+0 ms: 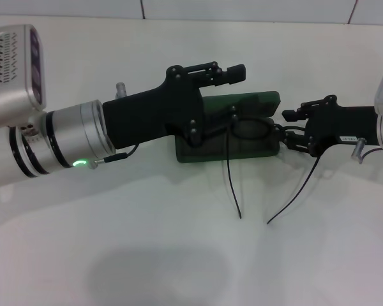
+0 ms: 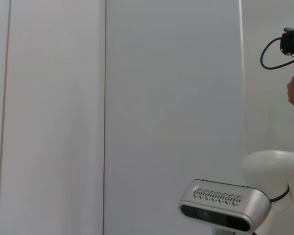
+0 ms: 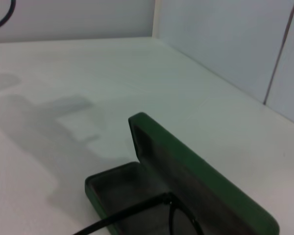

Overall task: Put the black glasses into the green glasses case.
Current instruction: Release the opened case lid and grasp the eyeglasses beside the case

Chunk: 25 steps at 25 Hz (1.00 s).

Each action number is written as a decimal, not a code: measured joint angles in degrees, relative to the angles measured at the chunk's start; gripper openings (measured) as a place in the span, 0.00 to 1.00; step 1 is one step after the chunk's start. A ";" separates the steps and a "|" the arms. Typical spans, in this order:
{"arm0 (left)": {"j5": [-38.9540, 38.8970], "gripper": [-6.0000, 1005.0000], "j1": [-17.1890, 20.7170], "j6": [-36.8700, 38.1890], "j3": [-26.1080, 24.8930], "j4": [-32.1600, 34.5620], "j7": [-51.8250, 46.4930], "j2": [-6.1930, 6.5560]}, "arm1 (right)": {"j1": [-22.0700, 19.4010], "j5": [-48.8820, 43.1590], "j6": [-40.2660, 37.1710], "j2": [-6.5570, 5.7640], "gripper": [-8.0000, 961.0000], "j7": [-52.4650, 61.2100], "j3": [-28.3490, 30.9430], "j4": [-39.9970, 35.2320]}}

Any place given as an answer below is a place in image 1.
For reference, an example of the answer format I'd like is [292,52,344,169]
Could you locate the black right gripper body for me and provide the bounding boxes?
[306,101,379,157]

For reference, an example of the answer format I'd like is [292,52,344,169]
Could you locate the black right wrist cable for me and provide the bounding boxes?
[360,145,383,159]

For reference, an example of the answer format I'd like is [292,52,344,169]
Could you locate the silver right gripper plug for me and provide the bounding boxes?
[352,136,367,164]

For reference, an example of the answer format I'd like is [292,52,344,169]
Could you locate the green glasses case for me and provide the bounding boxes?
[174,91,281,164]

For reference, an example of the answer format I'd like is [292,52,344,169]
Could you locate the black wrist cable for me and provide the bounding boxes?
[88,143,140,170]
[360,145,383,159]

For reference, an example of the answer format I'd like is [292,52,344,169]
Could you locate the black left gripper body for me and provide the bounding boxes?
[102,65,206,150]

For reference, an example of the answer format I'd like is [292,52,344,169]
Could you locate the black glasses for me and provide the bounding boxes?
[222,117,322,226]

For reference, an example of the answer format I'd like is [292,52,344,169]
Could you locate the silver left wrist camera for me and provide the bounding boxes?
[0,24,47,128]

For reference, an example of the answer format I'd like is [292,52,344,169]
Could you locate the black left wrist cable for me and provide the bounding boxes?
[88,143,140,170]

